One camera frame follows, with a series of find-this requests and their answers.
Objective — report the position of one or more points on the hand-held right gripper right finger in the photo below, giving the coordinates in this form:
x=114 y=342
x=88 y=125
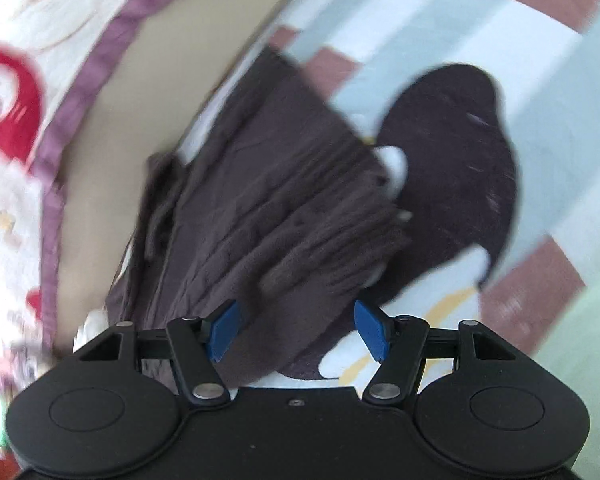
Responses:
x=371 y=329

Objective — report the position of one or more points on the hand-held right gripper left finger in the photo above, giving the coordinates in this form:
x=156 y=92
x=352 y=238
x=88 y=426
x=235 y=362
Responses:
x=224 y=330

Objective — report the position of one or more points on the dark brown garment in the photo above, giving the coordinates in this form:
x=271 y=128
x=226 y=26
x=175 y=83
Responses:
x=260 y=200

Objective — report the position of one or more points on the cartoon quilt with purple border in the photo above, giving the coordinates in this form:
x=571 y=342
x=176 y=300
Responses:
x=10 y=210

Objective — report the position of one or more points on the checked printed blanket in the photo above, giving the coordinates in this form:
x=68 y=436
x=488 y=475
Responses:
x=430 y=35

